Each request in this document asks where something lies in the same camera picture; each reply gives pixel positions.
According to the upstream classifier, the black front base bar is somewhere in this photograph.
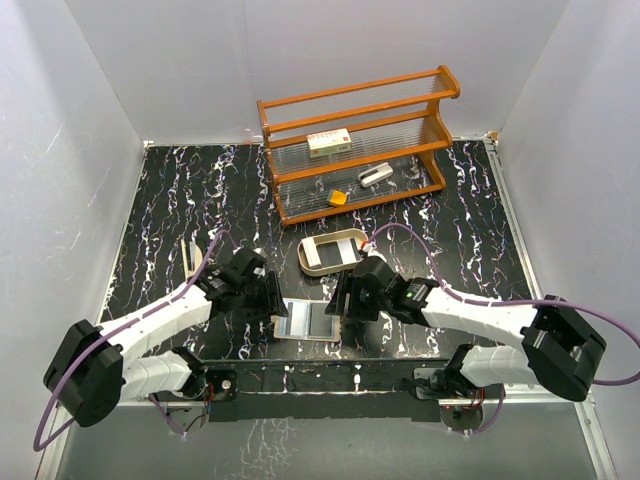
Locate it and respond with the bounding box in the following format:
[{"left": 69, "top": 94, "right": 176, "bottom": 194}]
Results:
[{"left": 160, "top": 358, "right": 499, "bottom": 430}]

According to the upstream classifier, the aluminium frame rail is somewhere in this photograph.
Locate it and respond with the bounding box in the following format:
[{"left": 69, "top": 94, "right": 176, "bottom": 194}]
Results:
[{"left": 35, "top": 133, "right": 619, "bottom": 480}]

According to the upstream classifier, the stack of cards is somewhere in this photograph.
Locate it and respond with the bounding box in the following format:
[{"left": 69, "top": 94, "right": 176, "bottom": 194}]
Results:
[{"left": 301, "top": 237, "right": 321, "bottom": 269}]

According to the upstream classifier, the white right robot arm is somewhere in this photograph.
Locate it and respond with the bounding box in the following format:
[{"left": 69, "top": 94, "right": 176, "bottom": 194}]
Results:
[{"left": 325, "top": 255, "right": 606, "bottom": 402}]

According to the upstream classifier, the white red paper box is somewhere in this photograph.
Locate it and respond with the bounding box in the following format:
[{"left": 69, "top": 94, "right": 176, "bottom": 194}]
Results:
[{"left": 306, "top": 128, "right": 352, "bottom": 158}]

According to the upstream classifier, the yellow tape measure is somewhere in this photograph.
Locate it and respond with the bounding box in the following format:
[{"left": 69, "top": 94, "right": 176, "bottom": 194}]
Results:
[{"left": 327, "top": 189, "right": 349, "bottom": 207}]

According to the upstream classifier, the beige oval tray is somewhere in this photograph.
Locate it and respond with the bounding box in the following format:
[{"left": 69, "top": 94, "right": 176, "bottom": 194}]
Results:
[{"left": 297, "top": 228, "right": 369, "bottom": 278}]

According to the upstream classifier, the card with black stripe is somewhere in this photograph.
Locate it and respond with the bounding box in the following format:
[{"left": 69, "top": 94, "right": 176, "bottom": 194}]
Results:
[{"left": 317, "top": 238, "right": 361, "bottom": 268}]

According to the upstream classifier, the cream leather card holder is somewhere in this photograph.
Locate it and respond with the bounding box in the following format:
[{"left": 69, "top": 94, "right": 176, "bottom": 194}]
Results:
[{"left": 271, "top": 298, "right": 341, "bottom": 342}]

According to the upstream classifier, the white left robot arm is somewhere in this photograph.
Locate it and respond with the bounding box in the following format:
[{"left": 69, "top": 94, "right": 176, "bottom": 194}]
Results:
[{"left": 43, "top": 248, "right": 287, "bottom": 427}]

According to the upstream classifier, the white stapler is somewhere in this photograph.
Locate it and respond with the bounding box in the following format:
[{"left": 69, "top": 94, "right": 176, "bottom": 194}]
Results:
[{"left": 357, "top": 162, "right": 393, "bottom": 188}]

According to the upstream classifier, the orange wooden shelf rack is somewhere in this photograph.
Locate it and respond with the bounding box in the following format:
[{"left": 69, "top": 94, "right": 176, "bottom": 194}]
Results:
[{"left": 257, "top": 65, "right": 460, "bottom": 226}]

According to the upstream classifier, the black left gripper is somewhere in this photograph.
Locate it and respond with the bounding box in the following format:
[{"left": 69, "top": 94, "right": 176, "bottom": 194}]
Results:
[{"left": 237, "top": 271, "right": 287, "bottom": 322}]

